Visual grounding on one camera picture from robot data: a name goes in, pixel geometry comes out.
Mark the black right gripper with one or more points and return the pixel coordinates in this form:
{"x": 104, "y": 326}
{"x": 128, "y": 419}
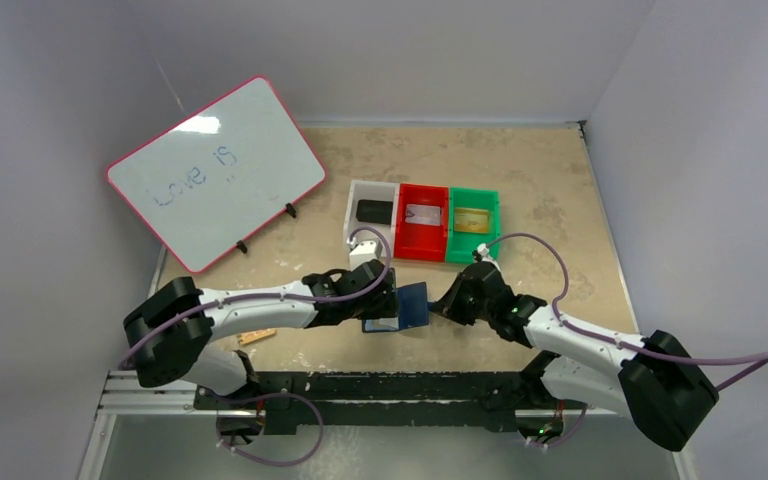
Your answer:
{"x": 459, "y": 299}

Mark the silver credit card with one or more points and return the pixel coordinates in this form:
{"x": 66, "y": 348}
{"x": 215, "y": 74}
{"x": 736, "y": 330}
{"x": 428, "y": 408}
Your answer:
{"x": 421, "y": 214}

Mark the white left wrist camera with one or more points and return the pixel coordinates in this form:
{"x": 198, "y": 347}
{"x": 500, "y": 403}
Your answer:
{"x": 364, "y": 251}

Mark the red plastic bin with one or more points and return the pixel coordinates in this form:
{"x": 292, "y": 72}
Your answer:
{"x": 420, "y": 242}

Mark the gold credit card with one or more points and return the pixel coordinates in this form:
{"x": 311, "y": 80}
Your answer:
{"x": 471, "y": 220}

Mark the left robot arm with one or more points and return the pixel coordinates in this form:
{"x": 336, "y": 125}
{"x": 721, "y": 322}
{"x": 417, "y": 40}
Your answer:
{"x": 173, "y": 334}

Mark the white plastic bin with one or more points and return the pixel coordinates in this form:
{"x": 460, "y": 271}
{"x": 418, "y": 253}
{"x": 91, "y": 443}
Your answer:
{"x": 365, "y": 189}

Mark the black card in bin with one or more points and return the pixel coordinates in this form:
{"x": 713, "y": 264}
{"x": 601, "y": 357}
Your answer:
{"x": 374, "y": 211}

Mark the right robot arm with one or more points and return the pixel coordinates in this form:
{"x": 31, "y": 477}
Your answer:
{"x": 649, "y": 380}

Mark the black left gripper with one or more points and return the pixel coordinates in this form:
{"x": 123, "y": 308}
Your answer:
{"x": 385, "y": 306}

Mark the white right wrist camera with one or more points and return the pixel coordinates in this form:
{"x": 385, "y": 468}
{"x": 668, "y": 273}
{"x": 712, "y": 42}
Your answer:
{"x": 481, "y": 253}

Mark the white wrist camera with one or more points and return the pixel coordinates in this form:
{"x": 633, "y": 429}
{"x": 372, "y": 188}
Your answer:
{"x": 364, "y": 251}
{"x": 481, "y": 253}

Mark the blue leather card holder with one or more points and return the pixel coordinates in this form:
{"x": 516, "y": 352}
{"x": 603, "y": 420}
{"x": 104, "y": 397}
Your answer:
{"x": 413, "y": 312}

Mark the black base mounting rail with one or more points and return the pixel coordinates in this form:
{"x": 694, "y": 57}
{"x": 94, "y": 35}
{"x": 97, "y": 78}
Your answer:
{"x": 502, "y": 401}

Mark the pink framed whiteboard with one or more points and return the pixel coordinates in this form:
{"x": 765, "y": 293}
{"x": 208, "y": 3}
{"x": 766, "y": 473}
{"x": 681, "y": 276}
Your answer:
{"x": 213, "y": 180}

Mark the green plastic bin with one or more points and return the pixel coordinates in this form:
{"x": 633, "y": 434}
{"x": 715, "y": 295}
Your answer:
{"x": 460, "y": 245}

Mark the orange circuit board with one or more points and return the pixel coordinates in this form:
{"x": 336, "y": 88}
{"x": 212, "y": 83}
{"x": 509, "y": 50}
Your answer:
{"x": 254, "y": 336}

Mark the aluminium frame rail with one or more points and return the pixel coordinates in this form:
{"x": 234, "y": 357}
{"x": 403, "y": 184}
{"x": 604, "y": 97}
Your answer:
{"x": 156, "y": 434}

